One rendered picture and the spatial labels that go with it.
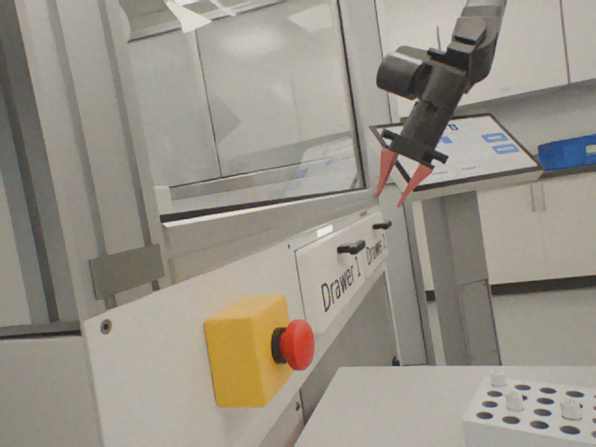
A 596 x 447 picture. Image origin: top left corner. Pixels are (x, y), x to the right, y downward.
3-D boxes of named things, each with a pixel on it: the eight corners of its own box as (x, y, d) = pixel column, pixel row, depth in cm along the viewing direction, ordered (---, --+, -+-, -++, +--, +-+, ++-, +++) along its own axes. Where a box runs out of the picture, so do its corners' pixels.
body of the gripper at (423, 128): (383, 141, 70) (404, 97, 68) (443, 168, 68) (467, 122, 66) (377, 139, 64) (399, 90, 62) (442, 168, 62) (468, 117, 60)
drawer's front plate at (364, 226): (388, 253, 112) (382, 211, 111) (367, 278, 84) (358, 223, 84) (381, 254, 112) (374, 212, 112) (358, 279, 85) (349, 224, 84)
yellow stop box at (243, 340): (305, 369, 39) (292, 291, 39) (274, 411, 33) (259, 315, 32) (254, 370, 41) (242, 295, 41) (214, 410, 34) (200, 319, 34)
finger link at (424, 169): (372, 192, 72) (398, 139, 70) (413, 210, 70) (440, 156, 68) (365, 195, 66) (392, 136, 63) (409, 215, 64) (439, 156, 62)
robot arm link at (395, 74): (493, 20, 60) (487, 68, 68) (419, 3, 66) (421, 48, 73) (442, 84, 58) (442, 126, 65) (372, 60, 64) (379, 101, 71)
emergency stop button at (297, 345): (321, 358, 37) (314, 312, 37) (306, 379, 33) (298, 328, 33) (289, 358, 38) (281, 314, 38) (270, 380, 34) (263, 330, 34)
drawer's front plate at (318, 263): (365, 281, 82) (356, 224, 81) (321, 335, 55) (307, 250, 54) (356, 282, 83) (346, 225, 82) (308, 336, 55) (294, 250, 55)
